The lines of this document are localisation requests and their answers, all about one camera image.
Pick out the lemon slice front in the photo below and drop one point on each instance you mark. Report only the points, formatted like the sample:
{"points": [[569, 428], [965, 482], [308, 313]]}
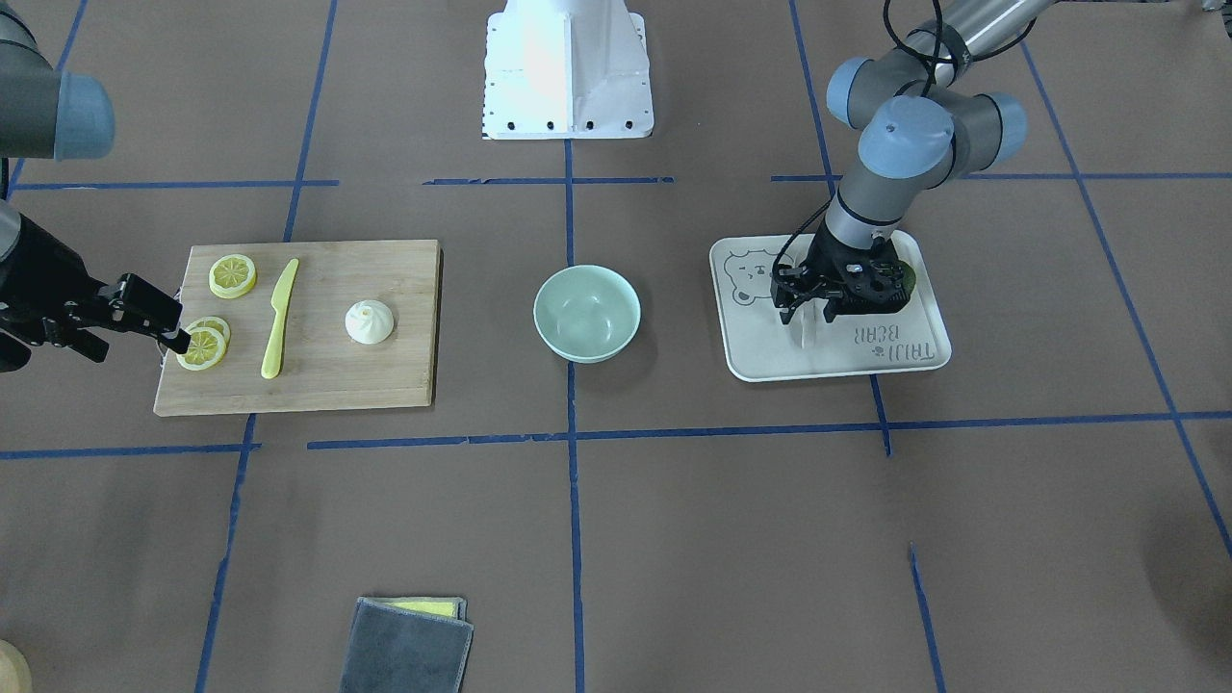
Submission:
{"points": [[206, 348]]}

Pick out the cream plastic spoon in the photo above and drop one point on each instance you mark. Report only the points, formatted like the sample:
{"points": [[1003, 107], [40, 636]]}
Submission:
{"points": [[803, 326]]}

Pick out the mint green bowl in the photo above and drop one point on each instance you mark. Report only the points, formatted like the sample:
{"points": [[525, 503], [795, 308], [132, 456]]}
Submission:
{"points": [[587, 313]]}

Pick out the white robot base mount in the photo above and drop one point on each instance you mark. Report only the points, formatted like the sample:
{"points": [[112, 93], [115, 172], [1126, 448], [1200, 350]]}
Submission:
{"points": [[566, 70]]}

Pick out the bamboo cutting board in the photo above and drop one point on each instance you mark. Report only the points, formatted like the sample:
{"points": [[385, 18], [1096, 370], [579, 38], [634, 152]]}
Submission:
{"points": [[323, 369]]}

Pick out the white steamed bun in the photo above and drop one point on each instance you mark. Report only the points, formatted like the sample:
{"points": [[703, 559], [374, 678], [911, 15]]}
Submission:
{"points": [[369, 322]]}

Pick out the cream bear tray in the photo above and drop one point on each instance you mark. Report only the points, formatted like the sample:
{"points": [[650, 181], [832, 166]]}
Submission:
{"points": [[758, 347]]}

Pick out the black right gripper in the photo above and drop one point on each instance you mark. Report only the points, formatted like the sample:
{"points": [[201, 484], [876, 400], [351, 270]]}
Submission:
{"points": [[40, 271]]}

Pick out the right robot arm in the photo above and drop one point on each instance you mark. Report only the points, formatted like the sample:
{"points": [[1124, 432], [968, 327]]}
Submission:
{"points": [[46, 112]]}

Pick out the yellow sponge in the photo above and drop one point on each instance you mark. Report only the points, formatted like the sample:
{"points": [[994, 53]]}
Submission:
{"points": [[453, 608]]}

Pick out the yellow plastic knife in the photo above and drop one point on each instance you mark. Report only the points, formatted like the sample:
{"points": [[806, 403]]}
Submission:
{"points": [[271, 365]]}

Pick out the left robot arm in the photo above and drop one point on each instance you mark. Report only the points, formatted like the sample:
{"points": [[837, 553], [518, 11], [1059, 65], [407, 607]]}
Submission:
{"points": [[915, 133]]}

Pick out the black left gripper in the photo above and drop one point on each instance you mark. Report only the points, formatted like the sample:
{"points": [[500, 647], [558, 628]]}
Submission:
{"points": [[824, 260]]}

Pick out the lemon slice top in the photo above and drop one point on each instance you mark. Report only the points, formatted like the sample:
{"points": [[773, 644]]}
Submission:
{"points": [[232, 276]]}

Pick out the lemon slice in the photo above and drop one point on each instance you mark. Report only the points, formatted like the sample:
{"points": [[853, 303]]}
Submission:
{"points": [[206, 348], [232, 276], [221, 326]]}

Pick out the lemon slice behind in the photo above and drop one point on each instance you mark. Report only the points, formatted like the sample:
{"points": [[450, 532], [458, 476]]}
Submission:
{"points": [[221, 326]]}

